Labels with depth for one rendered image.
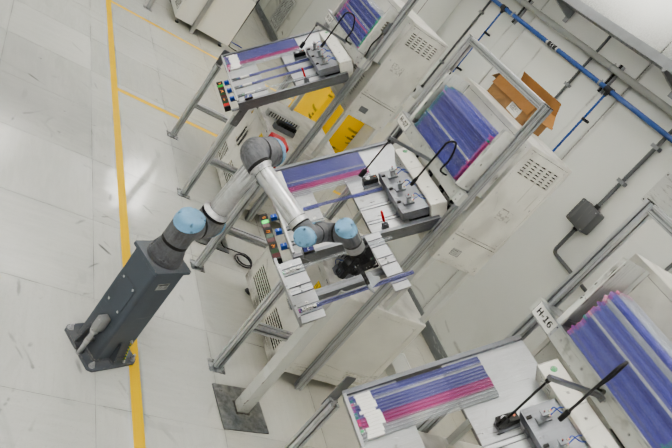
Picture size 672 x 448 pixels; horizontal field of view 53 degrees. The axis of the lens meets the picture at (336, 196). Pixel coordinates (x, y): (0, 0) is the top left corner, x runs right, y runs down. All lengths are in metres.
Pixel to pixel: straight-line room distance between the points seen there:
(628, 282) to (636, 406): 0.47
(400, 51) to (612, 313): 2.44
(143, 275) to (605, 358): 1.72
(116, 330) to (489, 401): 1.49
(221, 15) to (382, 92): 3.38
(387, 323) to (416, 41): 1.81
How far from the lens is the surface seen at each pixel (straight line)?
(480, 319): 4.82
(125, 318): 2.91
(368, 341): 3.64
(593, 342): 2.50
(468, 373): 2.61
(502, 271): 4.82
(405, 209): 3.18
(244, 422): 3.30
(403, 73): 4.47
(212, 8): 7.48
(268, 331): 3.31
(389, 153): 3.64
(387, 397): 2.55
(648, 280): 2.68
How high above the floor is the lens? 2.07
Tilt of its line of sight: 20 degrees down
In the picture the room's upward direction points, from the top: 39 degrees clockwise
